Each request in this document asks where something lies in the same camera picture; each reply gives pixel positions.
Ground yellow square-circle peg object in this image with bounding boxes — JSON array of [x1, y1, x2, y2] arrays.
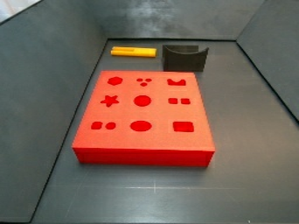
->
[[111, 46, 156, 58]]

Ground red shape fixture block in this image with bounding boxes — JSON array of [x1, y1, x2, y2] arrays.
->
[[72, 71, 215, 167]]

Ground black curved regrasp stand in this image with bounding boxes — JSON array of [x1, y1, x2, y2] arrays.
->
[[163, 45, 209, 72]]

